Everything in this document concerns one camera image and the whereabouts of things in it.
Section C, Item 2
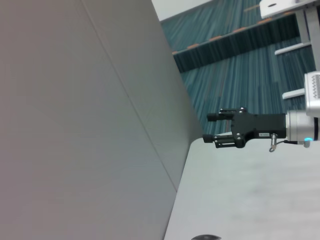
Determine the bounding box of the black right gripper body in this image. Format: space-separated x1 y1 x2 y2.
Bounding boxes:
231 107 287 149

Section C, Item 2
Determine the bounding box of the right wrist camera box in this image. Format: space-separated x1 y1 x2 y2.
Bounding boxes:
303 71 320 118

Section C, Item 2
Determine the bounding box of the light blue handled spoon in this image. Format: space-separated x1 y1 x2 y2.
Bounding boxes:
191 234 222 240

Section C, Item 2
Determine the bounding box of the white table frame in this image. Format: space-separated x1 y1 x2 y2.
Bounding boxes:
259 0 320 56

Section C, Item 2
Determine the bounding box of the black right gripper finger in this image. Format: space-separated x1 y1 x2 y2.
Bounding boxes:
202 131 238 149
206 107 239 123

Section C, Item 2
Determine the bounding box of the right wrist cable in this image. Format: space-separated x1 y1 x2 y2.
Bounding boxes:
268 133 311 153

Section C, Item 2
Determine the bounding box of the white desk foot bar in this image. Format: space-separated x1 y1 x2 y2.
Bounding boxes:
281 88 307 100

